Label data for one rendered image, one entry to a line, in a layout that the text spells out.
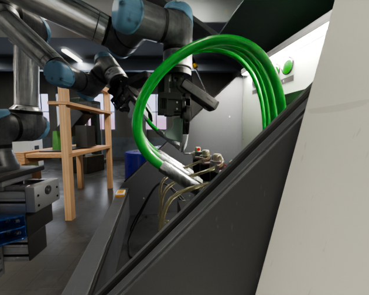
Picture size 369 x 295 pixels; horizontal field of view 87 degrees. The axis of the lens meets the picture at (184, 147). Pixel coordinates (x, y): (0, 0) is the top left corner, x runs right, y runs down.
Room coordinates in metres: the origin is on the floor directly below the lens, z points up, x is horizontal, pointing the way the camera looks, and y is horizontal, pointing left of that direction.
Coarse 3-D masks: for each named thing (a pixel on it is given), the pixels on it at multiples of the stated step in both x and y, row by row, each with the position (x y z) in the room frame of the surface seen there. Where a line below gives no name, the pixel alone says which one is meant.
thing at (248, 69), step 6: (192, 54) 0.61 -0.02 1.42; (228, 54) 0.58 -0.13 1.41; (234, 54) 0.58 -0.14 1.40; (240, 60) 0.57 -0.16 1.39; (246, 66) 0.57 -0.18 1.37; (252, 72) 0.56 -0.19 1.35; (252, 78) 0.57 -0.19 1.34; (258, 84) 0.56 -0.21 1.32; (258, 90) 0.56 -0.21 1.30; (258, 96) 0.56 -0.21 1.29; (264, 114) 0.56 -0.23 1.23; (150, 120) 0.64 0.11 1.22; (264, 120) 0.56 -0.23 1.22; (150, 126) 0.63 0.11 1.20; (264, 126) 0.56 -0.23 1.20
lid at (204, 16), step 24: (168, 0) 0.78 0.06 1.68; (192, 0) 0.72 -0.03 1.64; (216, 0) 0.66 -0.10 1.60; (240, 0) 0.61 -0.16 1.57; (264, 0) 0.54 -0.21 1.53; (288, 0) 0.51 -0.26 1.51; (312, 0) 0.48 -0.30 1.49; (216, 24) 0.76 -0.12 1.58; (240, 24) 0.67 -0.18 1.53; (264, 24) 0.61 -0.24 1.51; (288, 24) 0.57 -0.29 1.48; (264, 48) 0.71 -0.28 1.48
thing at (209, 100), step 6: (180, 84) 0.50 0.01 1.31; (186, 84) 0.50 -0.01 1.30; (192, 84) 0.51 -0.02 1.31; (186, 90) 0.50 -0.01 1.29; (192, 90) 0.50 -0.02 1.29; (198, 90) 0.51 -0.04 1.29; (192, 96) 0.52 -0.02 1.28; (198, 96) 0.51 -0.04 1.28; (204, 96) 0.51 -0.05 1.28; (210, 96) 0.51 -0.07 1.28; (198, 102) 0.54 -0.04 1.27; (204, 102) 0.51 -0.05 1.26; (210, 102) 0.51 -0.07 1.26; (216, 102) 0.52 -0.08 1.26; (204, 108) 0.54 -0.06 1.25; (210, 108) 0.52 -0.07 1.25
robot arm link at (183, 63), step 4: (172, 48) 0.49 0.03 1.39; (176, 48) 0.48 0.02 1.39; (164, 52) 0.50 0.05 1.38; (168, 52) 0.49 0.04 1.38; (172, 52) 0.49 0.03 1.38; (164, 56) 0.50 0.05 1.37; (168, 56) 0.49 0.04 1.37; (188, 56) 0.49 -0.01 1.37; (184, 60) 0.49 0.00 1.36; (188, 60) 0.50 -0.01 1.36; (176, 64) 0.49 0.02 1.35; (180, 64) 0.49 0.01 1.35; (184, 64) 0.49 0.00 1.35; (188, 64) 0.50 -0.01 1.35
